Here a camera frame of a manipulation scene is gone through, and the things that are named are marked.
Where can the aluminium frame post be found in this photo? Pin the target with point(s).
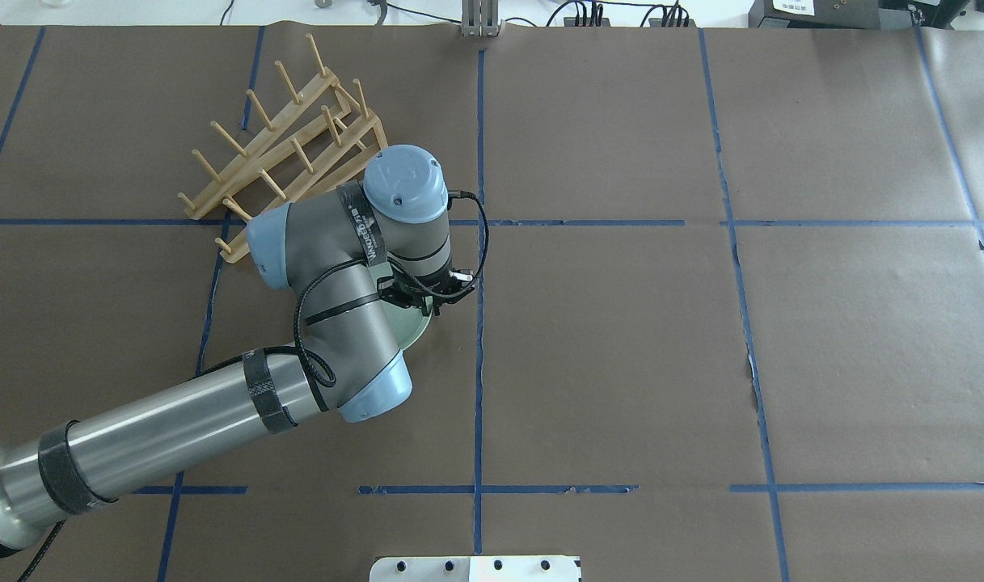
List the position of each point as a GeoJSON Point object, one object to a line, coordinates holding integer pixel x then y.
{"type": "Point", "coordinates": [480, 18]}

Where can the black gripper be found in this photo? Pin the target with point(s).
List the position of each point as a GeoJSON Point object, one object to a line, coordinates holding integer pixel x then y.
{"type": "Point", "coordinates": [418, 297]}

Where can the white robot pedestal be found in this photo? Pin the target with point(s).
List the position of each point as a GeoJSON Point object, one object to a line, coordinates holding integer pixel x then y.
{"type": "Point", "coordinates": [539, 567]}

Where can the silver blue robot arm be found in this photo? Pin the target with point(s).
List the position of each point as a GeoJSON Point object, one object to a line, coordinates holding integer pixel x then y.
{"type": "Point", "coordinates": [398, 235]}

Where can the light green plate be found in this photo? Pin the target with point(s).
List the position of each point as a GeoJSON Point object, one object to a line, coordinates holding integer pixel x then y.
{"type": "Point", "coordinates": [407, 324]}

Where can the wooden dish rack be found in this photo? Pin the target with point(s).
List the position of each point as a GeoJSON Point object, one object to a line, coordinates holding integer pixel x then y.
{"type": "Point", "coordinates": [322, 138]}

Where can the black computer box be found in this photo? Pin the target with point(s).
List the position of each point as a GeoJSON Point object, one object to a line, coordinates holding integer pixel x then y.
{"type": "Point", "coordinates": [862, 15]}

